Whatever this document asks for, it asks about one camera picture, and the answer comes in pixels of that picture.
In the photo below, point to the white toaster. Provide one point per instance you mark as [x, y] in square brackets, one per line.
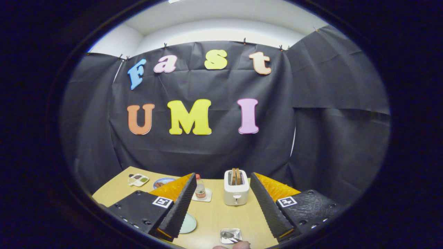
[236, 195]

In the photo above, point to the small square metal tray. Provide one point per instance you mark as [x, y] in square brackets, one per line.
[228, 231]

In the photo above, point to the metal spoon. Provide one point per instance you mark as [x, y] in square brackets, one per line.
[228, 236]

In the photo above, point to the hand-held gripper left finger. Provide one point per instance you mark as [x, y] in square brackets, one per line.
[180, 207]

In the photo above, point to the white square coaster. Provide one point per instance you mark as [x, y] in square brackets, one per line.
[207, 197]

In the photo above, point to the light green plate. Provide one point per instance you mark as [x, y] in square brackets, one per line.
[189, 224]

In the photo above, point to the white divided condiment dish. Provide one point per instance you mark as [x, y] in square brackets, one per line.
[138, 180]

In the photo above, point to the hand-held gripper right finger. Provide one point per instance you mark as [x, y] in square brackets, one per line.
[266, 207]

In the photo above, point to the blue plate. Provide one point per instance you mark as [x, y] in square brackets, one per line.
[165, 180]

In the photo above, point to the clear bottle with red cap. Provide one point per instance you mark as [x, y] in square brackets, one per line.
[200, 188]

